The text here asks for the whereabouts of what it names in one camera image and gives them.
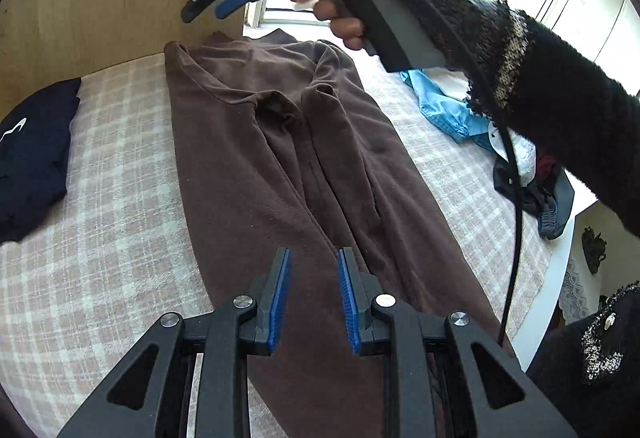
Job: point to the blue garment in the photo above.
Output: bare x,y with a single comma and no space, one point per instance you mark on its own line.
440,110

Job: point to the brown fleece sweater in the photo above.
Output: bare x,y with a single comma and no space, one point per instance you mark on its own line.
280,158

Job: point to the white shirt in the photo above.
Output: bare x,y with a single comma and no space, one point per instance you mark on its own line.
522,158

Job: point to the person's right hand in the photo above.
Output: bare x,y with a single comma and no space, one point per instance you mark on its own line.
345,25

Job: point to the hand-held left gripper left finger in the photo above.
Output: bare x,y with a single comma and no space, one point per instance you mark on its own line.
281,303

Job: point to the red garment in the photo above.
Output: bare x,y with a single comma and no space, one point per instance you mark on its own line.
547,168

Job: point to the pink plaid blanket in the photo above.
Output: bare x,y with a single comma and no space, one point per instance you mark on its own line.
115,243

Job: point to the dark small ornament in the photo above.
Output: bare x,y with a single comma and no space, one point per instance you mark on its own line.
594,250

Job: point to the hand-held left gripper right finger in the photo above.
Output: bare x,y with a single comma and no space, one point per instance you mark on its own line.
347,303

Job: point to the person's black tweed jacket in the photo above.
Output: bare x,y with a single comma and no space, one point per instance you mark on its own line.
590,368

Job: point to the white lace cloth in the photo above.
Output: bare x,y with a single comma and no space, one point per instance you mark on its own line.
580,298

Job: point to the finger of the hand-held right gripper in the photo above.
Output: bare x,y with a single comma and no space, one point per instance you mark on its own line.
192,10
235,3

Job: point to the person's right forearm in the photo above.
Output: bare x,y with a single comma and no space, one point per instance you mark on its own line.
550,83

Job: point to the folded black t-shirt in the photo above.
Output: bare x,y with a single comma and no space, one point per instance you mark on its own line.
35,158

